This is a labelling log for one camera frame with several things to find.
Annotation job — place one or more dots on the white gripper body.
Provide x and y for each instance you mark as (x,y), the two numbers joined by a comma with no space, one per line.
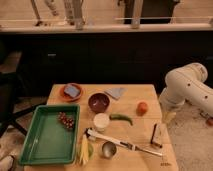
(167,115)

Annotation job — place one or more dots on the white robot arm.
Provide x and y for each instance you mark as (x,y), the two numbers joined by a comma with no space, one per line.
(185,83)

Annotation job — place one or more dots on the green plastic tray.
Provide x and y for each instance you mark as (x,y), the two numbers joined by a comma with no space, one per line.
(48,141)

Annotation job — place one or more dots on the orange tomato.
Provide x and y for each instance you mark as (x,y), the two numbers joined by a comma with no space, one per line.
(142,108)

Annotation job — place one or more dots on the green chili pepper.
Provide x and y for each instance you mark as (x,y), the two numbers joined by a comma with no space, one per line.
(121,117)

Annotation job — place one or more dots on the grey folded cloth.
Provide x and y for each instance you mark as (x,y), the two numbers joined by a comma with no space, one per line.
(115,93)

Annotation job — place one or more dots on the white cup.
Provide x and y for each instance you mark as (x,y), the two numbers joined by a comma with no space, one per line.
(101,121)

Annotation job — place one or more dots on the small metal cup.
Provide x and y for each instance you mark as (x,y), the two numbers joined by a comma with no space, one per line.
(109,149)

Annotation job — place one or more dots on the dark red bowl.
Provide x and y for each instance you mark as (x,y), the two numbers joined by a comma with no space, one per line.
(98,102)

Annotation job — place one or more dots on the yellow corn cob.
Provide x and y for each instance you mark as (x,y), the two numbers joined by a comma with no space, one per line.
(85,151)

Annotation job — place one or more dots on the blue sponge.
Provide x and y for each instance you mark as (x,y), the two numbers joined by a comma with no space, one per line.
(71,91)

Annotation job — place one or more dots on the red grapes bunch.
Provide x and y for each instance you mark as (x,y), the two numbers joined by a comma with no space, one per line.
(68,122)

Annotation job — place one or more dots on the orange plate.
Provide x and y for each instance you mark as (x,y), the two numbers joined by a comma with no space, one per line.
(65,97)

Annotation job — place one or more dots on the black office chair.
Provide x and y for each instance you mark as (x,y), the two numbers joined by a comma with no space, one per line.
(7,101)

